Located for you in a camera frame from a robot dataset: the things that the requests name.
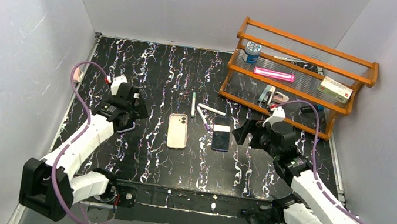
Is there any bare black phone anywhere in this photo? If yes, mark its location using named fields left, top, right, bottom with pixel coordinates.
left=211, top=116, right=231, bottom=152

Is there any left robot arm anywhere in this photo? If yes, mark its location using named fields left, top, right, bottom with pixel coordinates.
left=18, top=76, right=147, bottom=222

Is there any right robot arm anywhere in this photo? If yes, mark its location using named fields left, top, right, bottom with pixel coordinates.
left=232, top=119, right=358, bottom=224

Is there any purple capped white marker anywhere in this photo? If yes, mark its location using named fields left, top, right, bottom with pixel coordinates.
left=196, top=105, right=211, bottom=131

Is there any white pen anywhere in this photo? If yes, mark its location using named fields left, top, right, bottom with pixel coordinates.
left=198, top=103, right=226, bottom=116

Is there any light blue stapler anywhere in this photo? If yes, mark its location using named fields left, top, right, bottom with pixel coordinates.
left=258, top=84, right=275, bottom=105

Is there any green capped white marker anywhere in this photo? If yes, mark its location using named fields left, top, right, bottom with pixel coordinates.
left=190, top=92, right=196, bottom=118

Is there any orange wooden shelf rack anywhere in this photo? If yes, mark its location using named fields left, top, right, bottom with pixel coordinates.
left=219, top=16, right=380, bottom=140

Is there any blue white round jar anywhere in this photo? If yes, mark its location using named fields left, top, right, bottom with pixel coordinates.
left=243, top=41, right=263, bottom=64

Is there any white red small box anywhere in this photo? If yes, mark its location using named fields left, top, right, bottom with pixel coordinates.
left=317, top=76, right=353, bottom=104

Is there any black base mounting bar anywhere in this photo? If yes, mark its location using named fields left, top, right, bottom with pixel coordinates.
left=117, top=180, right=282, bottom=224

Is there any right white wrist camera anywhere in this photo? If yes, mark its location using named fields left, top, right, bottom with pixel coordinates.
left=262, top=105, right=286, bottom=127

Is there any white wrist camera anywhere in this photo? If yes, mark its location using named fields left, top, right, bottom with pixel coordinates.
left=262, top=105, right=286, bottom=127
left=110, top=75, right=127, bottom=96

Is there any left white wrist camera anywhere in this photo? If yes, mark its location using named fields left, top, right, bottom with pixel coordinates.
left=110, top=75, right=127, bottom=96

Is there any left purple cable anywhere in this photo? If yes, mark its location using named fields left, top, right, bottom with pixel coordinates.
left=43, top=58, right=139, bottom=224

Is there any purple cable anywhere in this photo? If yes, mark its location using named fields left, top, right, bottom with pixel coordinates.
left=250, top=95, right=397, bottom=224
left=43, top=58, right=139, bottom=224

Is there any pink wall clip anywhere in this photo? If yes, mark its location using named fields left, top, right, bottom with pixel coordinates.
left=71, top=67, right=83, bottom=83

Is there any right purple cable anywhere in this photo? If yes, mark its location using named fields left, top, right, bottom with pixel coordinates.
left=250, top=95, right=397, bottom=224

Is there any aluminium frame rail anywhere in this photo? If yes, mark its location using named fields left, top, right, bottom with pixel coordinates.
left=20, top=169, right=323, bottom=224

